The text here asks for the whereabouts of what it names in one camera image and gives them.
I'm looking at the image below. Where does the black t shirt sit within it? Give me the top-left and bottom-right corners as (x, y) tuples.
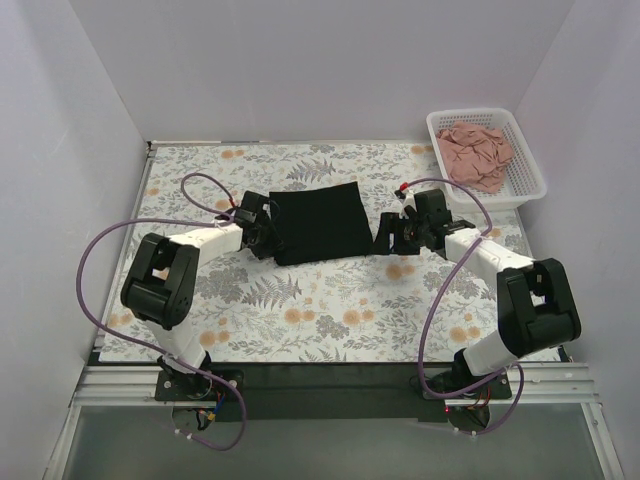
(269, 182), (373, 266)

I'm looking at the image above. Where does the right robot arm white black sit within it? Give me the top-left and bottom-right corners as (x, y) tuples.
(373, 185), (582, 399)

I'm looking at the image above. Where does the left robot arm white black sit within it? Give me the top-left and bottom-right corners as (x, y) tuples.
(120, 191), (282, 399)

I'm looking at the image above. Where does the floral tablecloth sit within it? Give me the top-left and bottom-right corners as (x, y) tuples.
(94, 142), (564, 364)

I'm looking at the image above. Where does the pink t shirt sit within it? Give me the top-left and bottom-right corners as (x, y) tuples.
(436, 122), (515, 194)

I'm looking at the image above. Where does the white plastic basket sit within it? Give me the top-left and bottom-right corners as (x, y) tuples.
(426, 107), (547, 212)

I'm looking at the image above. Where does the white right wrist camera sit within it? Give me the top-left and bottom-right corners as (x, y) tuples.
(394, 183), (417, 218)

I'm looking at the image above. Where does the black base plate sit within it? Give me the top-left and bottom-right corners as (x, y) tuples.
(154, 363), (512, 424)

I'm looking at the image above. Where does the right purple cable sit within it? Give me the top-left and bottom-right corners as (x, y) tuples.
(394, 177), (526, 437)

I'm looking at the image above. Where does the purple cable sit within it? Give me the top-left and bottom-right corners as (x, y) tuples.
(74, 172), (249, 451)
(394, 177), (526, 437)

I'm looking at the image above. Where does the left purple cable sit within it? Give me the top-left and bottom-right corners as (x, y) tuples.
(74, 172), (249, 451)

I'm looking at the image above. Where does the aluminium frame rail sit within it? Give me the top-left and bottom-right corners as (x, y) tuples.
(45, 362), (624, 479)

